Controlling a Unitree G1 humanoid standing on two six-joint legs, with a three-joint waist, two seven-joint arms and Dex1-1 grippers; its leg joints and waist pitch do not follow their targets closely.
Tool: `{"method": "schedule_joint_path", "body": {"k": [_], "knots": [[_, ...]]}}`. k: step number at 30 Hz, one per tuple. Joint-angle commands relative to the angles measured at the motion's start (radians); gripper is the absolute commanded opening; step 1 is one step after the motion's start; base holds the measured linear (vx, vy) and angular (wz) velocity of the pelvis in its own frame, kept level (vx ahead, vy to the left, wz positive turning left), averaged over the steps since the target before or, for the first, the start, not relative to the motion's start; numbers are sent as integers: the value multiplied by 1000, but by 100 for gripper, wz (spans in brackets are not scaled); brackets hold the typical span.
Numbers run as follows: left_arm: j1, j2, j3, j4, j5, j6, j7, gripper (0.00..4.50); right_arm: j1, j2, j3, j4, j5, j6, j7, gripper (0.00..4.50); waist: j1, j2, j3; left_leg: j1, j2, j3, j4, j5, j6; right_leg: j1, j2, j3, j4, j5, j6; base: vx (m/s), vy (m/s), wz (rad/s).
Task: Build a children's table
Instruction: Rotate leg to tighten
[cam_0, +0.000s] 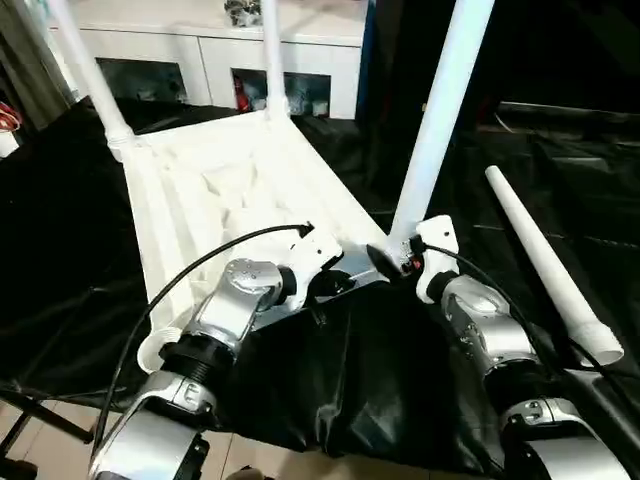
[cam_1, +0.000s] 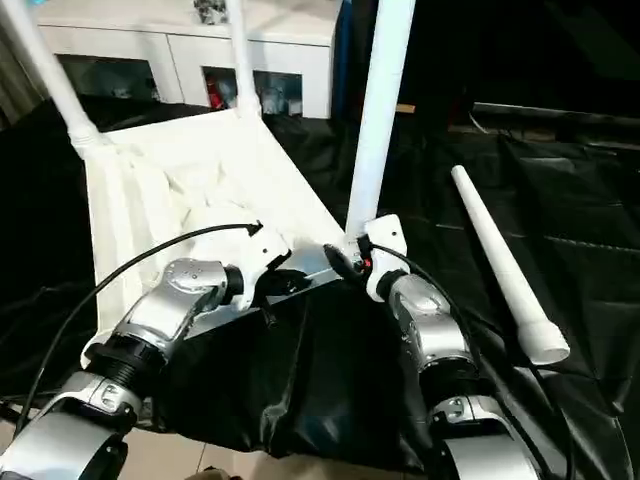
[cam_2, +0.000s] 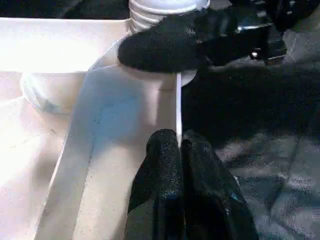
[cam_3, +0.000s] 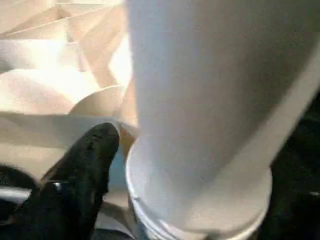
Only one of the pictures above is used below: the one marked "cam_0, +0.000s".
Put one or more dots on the white plastic table top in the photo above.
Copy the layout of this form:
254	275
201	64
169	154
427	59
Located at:
200	190

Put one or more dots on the white plastic table leg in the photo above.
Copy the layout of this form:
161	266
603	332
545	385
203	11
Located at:
540	250
272	60
90	70
445	100

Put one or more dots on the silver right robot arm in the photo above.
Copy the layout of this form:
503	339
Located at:
490	340

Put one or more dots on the small red bottle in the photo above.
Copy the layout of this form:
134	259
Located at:
240	95

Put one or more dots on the long black bar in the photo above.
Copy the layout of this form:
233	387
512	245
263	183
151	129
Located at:
570	112

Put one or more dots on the glossy black mat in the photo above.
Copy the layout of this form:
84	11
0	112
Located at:
60	230

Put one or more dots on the white cabinet with glass doors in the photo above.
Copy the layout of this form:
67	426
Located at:
180	50

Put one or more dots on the grey metal clutter object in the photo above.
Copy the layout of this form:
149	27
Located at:
243	10

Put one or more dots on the black stand leg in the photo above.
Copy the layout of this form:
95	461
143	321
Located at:
40	420

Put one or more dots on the red and white object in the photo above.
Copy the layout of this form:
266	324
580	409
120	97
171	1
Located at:
7	125

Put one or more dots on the grey curtain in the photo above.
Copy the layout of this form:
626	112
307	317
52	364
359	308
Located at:
25	50

